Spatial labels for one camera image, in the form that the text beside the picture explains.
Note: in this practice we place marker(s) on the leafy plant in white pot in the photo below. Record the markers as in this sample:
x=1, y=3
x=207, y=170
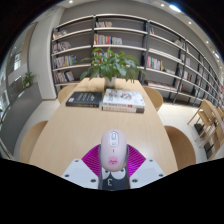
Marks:
x=111, y=66

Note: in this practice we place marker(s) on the small distant potted plant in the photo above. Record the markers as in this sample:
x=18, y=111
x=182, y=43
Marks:
x=28, y=79

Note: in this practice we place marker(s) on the pale pink computer mouse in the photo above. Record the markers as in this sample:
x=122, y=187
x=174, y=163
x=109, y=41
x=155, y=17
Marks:
x=114, y=150

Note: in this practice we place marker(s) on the white illustrated book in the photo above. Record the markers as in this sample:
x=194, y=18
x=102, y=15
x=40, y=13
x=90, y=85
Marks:
x=124, y=97

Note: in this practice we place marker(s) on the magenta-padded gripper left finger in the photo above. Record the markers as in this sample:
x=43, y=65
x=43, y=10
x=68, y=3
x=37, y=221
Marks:
x=78, y=171

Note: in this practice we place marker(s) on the tall bookshelf unit with books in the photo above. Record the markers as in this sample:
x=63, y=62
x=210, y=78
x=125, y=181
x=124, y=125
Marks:
x=160, y=50

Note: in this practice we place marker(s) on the grey counter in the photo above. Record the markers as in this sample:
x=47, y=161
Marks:
x=18, y=116

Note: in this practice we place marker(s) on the ceiling lights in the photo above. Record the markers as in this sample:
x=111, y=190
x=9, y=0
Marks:
x=174, y=7

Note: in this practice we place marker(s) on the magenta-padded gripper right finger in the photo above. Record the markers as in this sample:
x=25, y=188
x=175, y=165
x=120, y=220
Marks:
x=148, y=171

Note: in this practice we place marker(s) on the white book with red lettering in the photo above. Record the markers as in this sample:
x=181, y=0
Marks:
x=121, y=108

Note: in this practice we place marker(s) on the slatted wooden chairs group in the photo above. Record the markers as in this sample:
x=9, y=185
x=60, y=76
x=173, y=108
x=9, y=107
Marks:
x=210, y=126

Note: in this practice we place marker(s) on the black hardcover book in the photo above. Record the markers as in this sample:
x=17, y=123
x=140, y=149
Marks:
x=83, y=99

